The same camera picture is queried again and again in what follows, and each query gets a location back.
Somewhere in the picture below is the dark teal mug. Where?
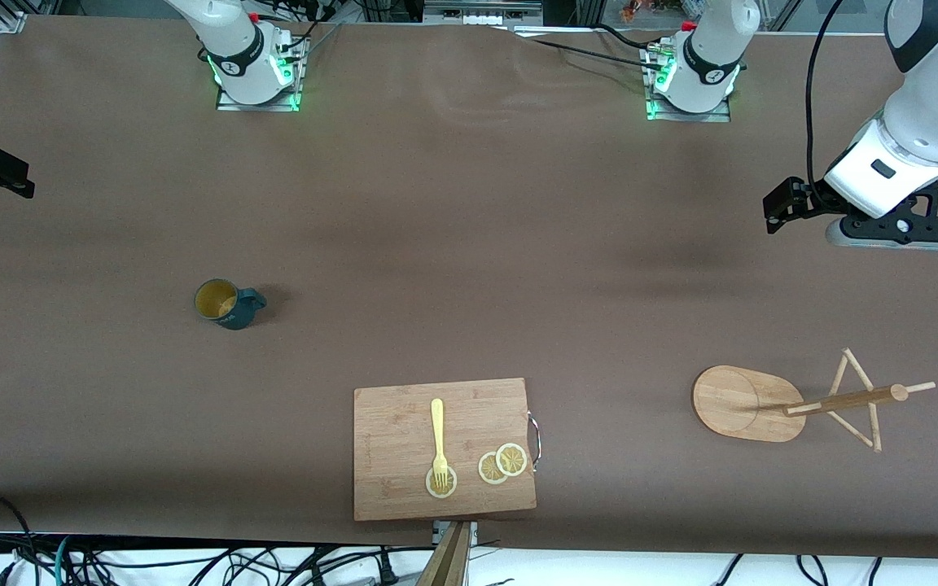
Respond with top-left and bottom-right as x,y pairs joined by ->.
195,278 -> 268,330

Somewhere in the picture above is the wooden cup rack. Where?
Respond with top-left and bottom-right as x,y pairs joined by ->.
692,348 -> 936,453

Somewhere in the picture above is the brown table mat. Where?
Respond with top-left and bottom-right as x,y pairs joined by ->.
0,15 -> 938,561

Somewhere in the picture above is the grey power strip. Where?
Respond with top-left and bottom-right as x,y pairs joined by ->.
423,0 -> 545,27

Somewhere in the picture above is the yellow plastic fork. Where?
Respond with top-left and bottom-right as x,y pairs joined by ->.
430,398 -> 450,492

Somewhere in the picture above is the lemon slice under fork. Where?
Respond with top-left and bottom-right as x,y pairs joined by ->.
425,465 -> 458,499

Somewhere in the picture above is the bamboo cutting board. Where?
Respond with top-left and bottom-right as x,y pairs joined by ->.
353,377 -> 538,523

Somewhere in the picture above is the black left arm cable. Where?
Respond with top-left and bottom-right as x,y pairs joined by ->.
804,0 -> 848,196

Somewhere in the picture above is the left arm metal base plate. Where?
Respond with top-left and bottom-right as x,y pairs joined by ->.
642,41 -> 732,123

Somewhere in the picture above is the black cable on table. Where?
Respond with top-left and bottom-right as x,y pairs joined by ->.
514,28 -> 665,70

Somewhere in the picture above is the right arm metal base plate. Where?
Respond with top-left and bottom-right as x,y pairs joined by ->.
215,33 -> 305,113

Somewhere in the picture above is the metal cutting board handle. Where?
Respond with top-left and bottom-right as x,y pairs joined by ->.
524,411 -> 542,474

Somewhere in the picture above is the teal floor cable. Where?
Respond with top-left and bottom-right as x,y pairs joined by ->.
52,536 -> 75,586

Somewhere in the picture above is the wooden camera stand beam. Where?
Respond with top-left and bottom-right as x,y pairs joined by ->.
416,521 -> 478,586

